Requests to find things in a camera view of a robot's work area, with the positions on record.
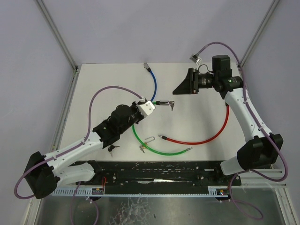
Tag green cable lock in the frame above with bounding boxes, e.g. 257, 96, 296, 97
132, 99, 193, 156

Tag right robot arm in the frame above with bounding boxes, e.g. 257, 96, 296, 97
172, 55, 283, 175

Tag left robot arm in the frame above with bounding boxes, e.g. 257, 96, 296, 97
23, 101, 155, 199

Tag brass padlock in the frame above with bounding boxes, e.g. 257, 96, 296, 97
139, 136, 155, 153

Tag black padlock keys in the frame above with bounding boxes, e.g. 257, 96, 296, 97
107, 145, 120, 157

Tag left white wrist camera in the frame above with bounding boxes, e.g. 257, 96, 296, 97
137, 97, 155, 117

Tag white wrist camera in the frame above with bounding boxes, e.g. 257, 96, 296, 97
137, 97, 155, 117
190, 54, 202, 66

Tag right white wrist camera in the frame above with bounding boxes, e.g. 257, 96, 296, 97
190, 54, 202, 66

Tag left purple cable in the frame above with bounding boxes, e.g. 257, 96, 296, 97
14, 86, 146, 225

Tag purple cable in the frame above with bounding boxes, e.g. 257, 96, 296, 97
14, 86, 146, 225
192, 42, 289, 221

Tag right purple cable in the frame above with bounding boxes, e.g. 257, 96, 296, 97
192, 42, 289, 221

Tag red cable lock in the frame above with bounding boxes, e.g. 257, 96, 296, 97
157, 105, 230, 145

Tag blue cable lock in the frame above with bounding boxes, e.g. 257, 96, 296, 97
143, 63, 157, 101

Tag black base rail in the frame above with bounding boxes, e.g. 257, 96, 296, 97
82, 161, 241, 188

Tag right aluminium frame post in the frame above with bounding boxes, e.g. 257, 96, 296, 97
239, 0, 281, 68

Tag aluminium frame post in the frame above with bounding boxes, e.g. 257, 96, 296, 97
239, 0, 281, 68
34, 0, 78, 71

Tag white slotted cable duct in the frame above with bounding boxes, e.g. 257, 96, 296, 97
52, 183, 229, 197

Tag left aluminium frame post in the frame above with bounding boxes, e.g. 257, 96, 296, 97
34, 0, 78, 71

